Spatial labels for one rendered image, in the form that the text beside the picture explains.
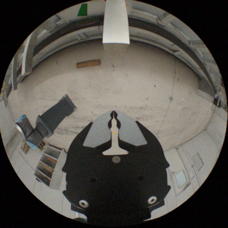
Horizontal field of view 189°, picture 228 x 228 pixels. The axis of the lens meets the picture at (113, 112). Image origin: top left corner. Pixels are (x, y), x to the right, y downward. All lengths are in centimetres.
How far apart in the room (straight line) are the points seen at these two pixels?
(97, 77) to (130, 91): 48
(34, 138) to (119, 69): 122
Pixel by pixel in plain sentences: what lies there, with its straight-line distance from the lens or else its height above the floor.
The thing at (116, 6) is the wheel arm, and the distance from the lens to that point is 15.
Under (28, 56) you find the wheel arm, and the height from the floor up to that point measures 84.
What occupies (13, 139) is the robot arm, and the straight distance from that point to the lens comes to 72.
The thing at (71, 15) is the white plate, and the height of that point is 74.
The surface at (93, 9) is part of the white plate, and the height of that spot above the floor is 75.
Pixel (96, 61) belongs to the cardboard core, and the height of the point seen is 8.
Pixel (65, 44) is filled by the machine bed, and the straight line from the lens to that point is 111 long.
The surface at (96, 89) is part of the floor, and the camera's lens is 98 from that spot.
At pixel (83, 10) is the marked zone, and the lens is 38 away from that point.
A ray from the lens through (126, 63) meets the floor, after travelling 98.
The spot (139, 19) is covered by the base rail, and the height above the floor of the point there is 70.
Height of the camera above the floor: 94
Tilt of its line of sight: 61 degrees down
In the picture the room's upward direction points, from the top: 178 degrees clockwise
